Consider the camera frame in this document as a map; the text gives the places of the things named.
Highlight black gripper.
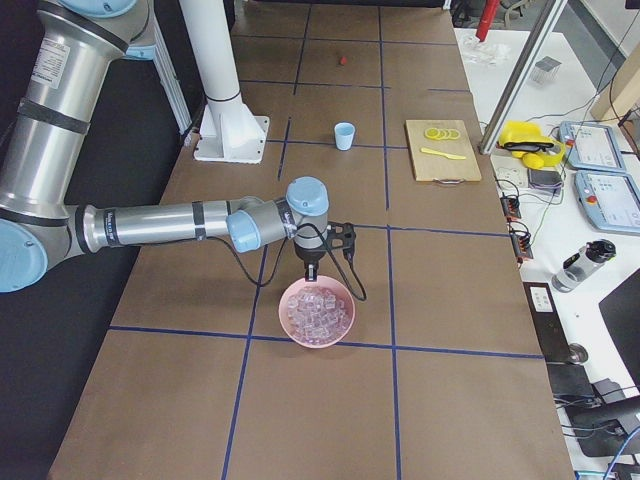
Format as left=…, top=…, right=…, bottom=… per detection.
left=294, top=234, right=328, bottom=282

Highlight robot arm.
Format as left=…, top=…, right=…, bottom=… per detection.
left=1, top=1, right=330, bottom=293

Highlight clear ice cubes pile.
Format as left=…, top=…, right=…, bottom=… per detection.
left=286, top=286, right=351, bottom=346

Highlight light blue plastic cup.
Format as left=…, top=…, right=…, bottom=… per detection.
left=334, top=122, right=356, bottom=151

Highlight pink bowl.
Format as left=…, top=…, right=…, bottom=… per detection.
left=278, top=276, right=355, bottom=349

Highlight yellow plastic knife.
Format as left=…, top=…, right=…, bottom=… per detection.
left=420, top=147, right=467, bottom=160

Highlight bamboo cutting board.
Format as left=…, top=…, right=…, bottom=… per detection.
left=405, top=120, right=482, bottom=184

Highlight front lemon slice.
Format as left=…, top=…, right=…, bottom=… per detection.
left=425, top=128, right=440, bottom=140

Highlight yellow cloth bag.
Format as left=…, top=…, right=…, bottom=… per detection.
left=498, top=120, right=566, bottom=170

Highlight grey wallet pouch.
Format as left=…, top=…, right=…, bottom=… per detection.
left=528, top=169, right=564, bottom=191

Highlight crumpled plastic bags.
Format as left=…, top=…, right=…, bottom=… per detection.
left=458, top=35, right=511, bottom=66

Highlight clear water bottle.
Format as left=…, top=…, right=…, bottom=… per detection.
left=551, top=239, right=616, bottom=293

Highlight far teach pendant tablet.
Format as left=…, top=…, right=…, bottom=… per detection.
left=558, top=121, right=627, bottom=173

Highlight teach pendant tablet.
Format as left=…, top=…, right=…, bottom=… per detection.
left=574, top=170, right=640, bottom=235
left=558, top=121, right=627, bottom=173

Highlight near teach pendant tablet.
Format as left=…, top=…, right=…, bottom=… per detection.
left=574, top=170, right=640, bottom=235

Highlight red object on bench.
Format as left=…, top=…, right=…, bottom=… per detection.
left=475, top=0, right=500, bottom=42

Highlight black monitor stand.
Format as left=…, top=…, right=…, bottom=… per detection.
left=568, top=272, right=639, bottom=457

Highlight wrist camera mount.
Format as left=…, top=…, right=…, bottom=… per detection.
left=326, top=221, right=357, bottom=263

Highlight white camera post base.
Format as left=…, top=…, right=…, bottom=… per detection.
left=180, top=0, right=270, bottom=164

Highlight aluminium frame post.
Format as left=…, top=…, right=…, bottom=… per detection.
left=478, top=0, right=568, bottom=155

